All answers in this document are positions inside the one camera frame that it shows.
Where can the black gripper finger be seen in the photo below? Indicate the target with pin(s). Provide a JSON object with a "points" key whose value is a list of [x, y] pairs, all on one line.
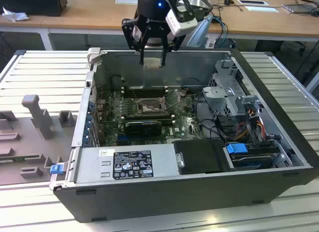
{"points": [[175, 42], [130, 35]]}

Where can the silver CPU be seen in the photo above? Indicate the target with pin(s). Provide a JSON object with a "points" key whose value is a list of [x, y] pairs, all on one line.
{"points": [[152, 63]]}

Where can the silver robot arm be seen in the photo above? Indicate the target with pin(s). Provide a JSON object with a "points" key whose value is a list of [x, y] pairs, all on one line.
{"points": [[154, 42]]}

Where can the black RAM slot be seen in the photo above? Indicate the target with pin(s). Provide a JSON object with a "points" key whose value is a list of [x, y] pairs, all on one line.
{"points": [[149, 90], [164, 120], [147, 115], [149, 94]]}

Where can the CPU socket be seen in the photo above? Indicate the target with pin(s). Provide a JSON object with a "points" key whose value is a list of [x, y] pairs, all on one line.
{"points": [[149, 107]]}

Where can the pale blue teach pendant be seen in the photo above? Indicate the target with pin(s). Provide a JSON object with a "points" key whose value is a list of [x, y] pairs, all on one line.
{"points": [[200, 32]]}

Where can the wooden desk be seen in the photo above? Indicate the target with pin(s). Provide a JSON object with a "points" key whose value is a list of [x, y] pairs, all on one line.
{"points": [[99, 15]]}

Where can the grey case lid latch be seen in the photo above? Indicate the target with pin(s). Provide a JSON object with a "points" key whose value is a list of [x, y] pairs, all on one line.
{"points": [[94, 55]]}

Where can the black round capacitor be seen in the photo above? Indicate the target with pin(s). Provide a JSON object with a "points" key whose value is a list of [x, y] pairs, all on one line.
{"points": [[116, 82]]}

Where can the coin cell battery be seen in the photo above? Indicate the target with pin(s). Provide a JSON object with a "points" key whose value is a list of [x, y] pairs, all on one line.
{"points": [[183, 92]]}

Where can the black computer mouse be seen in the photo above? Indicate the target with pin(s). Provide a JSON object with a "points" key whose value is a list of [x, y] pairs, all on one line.
{"points": [[227, 1]]}

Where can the metal drive cage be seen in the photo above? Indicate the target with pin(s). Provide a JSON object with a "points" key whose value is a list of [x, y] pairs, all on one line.
{"points": [[224, 97]]}

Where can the green motherboard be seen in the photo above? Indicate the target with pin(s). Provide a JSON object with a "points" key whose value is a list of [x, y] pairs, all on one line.
{"points": [[184, 127]]}

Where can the white paper sheet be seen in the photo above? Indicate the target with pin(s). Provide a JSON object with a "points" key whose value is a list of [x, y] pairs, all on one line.
{"points": [[261, 9]]}

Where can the black graphics card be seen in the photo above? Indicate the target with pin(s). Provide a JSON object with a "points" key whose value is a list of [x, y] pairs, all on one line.
{"points": [[143, 129]]}

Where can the black box on desk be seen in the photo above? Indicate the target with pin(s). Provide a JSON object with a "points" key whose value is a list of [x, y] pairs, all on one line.
{"points": [[32, 3]]}

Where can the black plastic shroud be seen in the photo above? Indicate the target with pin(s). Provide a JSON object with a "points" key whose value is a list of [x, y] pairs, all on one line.
{"points": [[199, 156]]}

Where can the crumpled white paper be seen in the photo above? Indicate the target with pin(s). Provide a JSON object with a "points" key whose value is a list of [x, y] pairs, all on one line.
{"points": [[15, 15]]}

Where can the blue disk carrier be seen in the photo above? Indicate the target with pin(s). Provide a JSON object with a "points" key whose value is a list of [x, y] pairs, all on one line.
{"points": [[236, 148]]}

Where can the grey laptop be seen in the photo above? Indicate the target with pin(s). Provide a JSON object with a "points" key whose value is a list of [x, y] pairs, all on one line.
{"points": [[299, 8]]}

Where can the grey power supply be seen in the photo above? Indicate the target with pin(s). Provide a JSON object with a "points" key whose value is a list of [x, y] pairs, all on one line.
{"points": [[89, 164]]}

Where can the grey parts rack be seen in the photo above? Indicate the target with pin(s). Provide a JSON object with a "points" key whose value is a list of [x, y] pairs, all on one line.
{"points": [[30, 139]]}

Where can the blue case latch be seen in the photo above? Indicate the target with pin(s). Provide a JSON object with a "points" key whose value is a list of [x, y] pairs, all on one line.
{"points": [[56, 169]]}

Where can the black open PC case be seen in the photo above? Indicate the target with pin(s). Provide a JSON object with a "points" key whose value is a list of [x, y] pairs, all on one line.
{"points": [[174, 199]]}

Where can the green RAM stick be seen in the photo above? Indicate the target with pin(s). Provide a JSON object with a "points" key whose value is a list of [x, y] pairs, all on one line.
{"points": [[15, 159]]}

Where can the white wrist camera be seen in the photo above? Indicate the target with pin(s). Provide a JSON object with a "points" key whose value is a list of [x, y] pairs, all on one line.
{"points": [[182, 25]]}

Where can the black camera bracket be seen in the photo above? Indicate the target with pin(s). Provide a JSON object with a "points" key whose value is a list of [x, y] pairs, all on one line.
{"points": [[185, 6]]}

